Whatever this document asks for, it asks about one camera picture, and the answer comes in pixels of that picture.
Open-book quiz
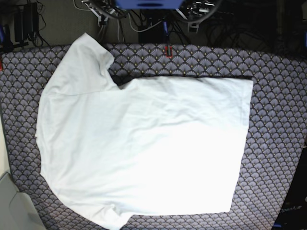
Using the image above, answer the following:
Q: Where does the patterned purple table cloth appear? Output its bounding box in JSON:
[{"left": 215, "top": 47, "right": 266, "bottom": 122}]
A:
[{"left": 0, "top": 44, "right": 307, "bottom": 230}]

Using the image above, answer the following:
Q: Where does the white T-shirt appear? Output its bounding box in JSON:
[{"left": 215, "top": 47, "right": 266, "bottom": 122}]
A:
[{"left": 35, "top": 34, "right": 253, "bottom": 230}]

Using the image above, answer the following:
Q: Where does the black power adapter box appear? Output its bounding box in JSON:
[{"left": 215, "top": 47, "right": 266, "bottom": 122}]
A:
[{"left": 138, "top": 23, "right": 166, "bottom": 44}]

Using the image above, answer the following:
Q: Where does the black equipment box left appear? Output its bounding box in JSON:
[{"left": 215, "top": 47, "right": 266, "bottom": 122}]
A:
[{"left": 14, "top": 2, "right": 39, "bottom": 42}]

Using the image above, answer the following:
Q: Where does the red table clamp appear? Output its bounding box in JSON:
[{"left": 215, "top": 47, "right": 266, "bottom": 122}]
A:
[{"left": 165, "top": 46, "right": 173, "bottom": 58}]

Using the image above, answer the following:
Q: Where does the blue box overhead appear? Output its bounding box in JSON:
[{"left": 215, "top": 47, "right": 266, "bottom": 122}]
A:
[{"left": 115, "top": 0, "right": 183, "bottom": 10}]

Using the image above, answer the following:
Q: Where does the black case with logo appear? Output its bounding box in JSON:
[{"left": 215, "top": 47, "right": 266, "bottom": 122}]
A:
[{"left": 272, "top": 147, "right": 307, "bottom": 230}]

